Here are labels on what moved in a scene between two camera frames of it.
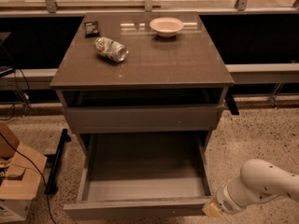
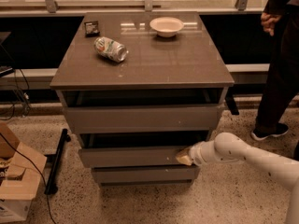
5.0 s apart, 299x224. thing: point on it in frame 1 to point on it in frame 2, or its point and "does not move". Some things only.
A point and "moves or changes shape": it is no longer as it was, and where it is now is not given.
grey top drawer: x=148 y=119 does not move
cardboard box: x=19 y=179 does not move
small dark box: x=92 y=29 does not move
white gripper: x=223 y=200 to x=195 y=154
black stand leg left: x=50 y=188 does not move
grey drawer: x=141 y=175 moves or changes shape
